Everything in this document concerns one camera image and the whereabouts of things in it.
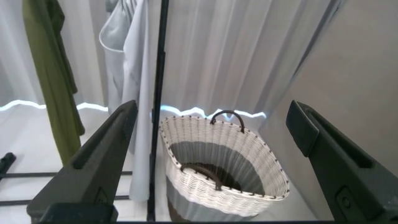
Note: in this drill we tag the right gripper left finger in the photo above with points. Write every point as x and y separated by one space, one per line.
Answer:
93 180

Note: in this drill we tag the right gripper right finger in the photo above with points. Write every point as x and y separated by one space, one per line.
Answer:
351 180

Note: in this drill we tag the green long-sleeved shirt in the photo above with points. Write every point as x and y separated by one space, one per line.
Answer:
53 87

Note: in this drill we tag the pale grey garment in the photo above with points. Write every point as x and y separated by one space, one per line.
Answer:
130 71

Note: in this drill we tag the black clothes rack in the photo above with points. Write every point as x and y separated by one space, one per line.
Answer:
158 77

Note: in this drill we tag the white laundry basket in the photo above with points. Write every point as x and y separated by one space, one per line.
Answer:
217 161

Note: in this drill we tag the white curtain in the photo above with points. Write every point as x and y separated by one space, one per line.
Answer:
217 53

